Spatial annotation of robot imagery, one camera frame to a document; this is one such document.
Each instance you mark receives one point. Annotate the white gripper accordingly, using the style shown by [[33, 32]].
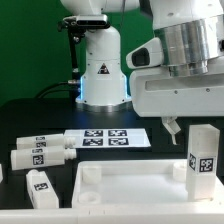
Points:
[[156, 94]]

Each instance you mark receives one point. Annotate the white desk tabletop tray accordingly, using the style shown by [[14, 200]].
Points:
[[150, 185]]

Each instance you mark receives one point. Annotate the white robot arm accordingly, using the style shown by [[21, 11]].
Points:
[[166, 57]]

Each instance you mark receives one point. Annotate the white marker sheet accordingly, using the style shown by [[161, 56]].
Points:
[[109, 138]]

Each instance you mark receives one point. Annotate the white L-shaped fence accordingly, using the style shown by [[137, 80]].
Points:
[[110, 215]]

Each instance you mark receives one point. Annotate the white piece at left edge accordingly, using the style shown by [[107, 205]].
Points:
[[1, 174]]

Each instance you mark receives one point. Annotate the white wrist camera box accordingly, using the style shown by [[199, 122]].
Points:
[[147, 55]]

